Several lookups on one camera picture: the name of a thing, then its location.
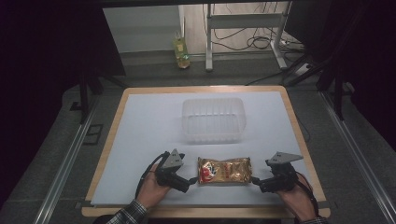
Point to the white metal desk frame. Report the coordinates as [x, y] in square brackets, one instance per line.
[209, 40]

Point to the black tripod stand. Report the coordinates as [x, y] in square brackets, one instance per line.
[83, 93]
[337, 90]

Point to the yellow liquid bottle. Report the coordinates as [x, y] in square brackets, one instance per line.
[181, 49]

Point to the clear plastic container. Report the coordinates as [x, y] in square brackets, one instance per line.
[214, 121]

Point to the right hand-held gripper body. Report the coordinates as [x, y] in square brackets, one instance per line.
[280, 177]

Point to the person's left hand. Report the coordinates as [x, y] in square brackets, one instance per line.
[151, 191]

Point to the gold snack packet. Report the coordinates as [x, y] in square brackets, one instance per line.
[224, 170]

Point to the person's right hand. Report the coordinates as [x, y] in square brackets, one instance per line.
[294, 199]

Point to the wooden framed white board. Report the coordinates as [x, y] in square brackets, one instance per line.
[149, 130]

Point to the metal floor rail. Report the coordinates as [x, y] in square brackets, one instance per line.
[358, 155]
[67, 168]

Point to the white power strip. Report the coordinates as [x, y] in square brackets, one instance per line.
[292, 45]

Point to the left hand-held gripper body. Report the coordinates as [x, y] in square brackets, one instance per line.
[170, 174]

